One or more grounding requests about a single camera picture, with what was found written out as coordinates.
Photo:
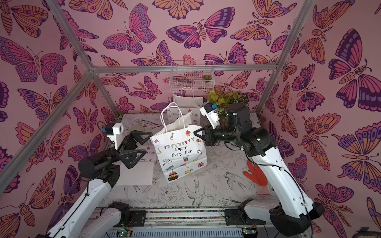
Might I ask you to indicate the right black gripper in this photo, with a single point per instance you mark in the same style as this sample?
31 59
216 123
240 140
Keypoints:
208 136

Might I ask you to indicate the red rubber glove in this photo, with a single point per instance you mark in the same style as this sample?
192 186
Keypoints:
257 176

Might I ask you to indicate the aluminium frame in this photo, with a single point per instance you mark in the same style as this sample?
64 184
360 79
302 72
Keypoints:
21 157

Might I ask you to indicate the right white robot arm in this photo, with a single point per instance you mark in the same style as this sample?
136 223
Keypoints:
296 211

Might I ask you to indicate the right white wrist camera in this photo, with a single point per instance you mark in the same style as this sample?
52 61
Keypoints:
209 111

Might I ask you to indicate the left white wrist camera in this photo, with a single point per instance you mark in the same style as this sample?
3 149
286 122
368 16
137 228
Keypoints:
114 131

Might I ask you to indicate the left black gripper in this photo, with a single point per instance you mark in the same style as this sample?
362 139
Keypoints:
126 154

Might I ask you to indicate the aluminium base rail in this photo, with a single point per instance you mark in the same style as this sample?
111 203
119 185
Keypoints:
212 222

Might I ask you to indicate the green potted plant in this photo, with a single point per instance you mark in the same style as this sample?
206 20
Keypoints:
222 100

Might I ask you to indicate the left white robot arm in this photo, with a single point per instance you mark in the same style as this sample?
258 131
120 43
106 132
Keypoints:
103 175

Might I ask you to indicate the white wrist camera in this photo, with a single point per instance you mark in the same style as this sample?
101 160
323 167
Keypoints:
209 111
114 131

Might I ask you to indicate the small succulent in basket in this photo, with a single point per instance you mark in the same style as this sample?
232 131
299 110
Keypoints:
207 77

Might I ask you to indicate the white wire wall basket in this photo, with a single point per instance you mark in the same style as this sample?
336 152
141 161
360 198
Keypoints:
189 73

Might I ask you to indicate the white paper bag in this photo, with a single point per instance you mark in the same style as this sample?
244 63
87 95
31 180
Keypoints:
189 103
140 174
177 150

